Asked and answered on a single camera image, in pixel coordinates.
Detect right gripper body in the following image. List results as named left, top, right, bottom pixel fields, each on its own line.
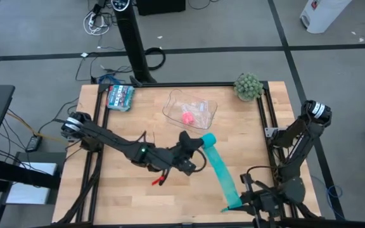
left=240, top=173, right=286, bottom=228

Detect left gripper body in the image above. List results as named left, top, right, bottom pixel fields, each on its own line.
left=169, top=130, right=200, bottom=177

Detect pink bandage roll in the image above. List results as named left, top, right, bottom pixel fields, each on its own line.
left=181, top=111, right=196, bottom=125

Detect clear plastic bag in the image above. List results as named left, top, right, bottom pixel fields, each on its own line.
left=177, top=100, right=214, bottom=129

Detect teal elastic bandage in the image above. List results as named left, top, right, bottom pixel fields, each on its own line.
left=200, top=132, right=243, bottom=213

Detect clear plastic bin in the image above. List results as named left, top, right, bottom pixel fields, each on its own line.
left=162, top=88, right=219, bottom=136

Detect potted green succulent plant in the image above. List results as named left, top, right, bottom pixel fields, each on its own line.
left=233, top=72, right=265, bottom=103

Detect teal printed cardboard box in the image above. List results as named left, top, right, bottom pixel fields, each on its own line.
left=105, top=84, right=136, bottom=112

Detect black tower fan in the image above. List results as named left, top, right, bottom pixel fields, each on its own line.
left=111, top=0, right=158, bottom=88

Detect black equipment case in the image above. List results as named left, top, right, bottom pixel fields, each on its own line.
left=136, top=0, right=187, bottom=16

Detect grey cart white shelves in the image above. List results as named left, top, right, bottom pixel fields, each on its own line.
left=0, top=151, right=68, bottom=228

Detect black power adapter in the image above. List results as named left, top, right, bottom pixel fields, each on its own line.
left=25, top=134, right=43, bottom=153

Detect white power strip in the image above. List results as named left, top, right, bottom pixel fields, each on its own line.
left=82, top=11, right=111, bottom=36

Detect white pedal trash bin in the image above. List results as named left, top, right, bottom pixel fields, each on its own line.
left=298, top=0, right=354, bottom=35

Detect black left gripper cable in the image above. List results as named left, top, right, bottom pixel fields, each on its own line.
left=191, top=148, right=208, bottom=174

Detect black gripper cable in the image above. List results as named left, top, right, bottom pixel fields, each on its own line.
left=245, top=165, right=280, bottom=178
left=191, top=148, right=208, bottom=174

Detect red cable clip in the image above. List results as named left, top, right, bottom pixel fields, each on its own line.
left=151, top=175, right=167, bottom=187

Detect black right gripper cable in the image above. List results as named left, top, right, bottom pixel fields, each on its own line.
left=245, top=165, right=280, bottom=178

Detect black aluminium table frame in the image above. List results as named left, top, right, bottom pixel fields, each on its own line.
left=32, top=80, right=365, bottom=228

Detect coiled black cable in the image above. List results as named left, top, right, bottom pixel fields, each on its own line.
left=144, top=46, right=167, bottom=71

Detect blue floor cable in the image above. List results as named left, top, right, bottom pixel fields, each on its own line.
left=98, top=73, right=126, bottom=86

